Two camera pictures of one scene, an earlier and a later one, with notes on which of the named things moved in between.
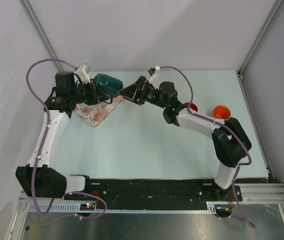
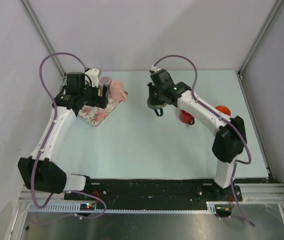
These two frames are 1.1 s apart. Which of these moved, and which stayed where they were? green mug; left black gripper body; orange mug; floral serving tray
Moved: green mug
Stayed: orange mug; floral serving tray; left black gripper body
